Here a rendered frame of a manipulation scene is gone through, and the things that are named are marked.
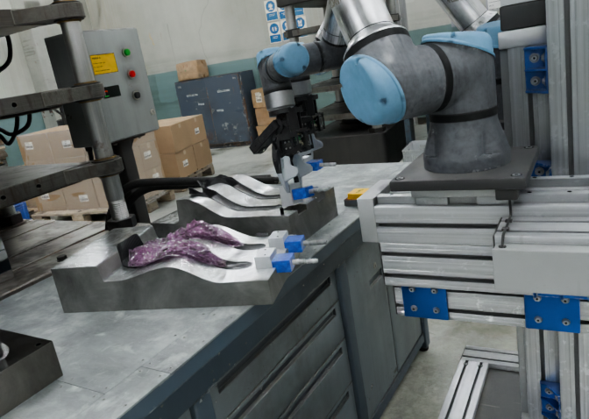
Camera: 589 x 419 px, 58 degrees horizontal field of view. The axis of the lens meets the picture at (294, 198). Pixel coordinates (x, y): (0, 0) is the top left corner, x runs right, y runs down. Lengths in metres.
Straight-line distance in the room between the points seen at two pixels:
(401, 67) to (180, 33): 8.61
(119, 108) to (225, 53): 6.90
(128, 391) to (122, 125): 1.32
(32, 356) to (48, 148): 4.73
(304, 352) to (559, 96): 0.86
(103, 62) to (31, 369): 1.30
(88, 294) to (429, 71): 0.85
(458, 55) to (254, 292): 0.59
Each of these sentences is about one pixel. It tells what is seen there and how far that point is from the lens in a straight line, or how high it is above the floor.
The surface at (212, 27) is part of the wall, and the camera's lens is 9.05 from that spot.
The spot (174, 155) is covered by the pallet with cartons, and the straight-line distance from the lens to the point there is 5.97.
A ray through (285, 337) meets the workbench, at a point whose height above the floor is 0.62.
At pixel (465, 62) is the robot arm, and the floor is 1.22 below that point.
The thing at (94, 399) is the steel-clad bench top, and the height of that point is 0.80.
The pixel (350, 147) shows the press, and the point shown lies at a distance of 5.39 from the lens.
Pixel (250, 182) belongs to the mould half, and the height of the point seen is 0.91.
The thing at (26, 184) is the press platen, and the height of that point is 1.03.
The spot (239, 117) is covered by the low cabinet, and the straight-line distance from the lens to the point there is 8.37.
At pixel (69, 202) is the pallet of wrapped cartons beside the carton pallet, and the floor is 0.23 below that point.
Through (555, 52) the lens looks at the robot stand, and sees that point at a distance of 1.10.
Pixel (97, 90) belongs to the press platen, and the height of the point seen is 1.26.
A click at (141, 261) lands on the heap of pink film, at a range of 1.27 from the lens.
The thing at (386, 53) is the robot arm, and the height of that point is 1.25.
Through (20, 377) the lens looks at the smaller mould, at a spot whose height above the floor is 0.84.
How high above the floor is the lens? 1.28
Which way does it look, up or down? 15 degrees down
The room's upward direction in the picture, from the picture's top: 10 degrees counter-clockwise
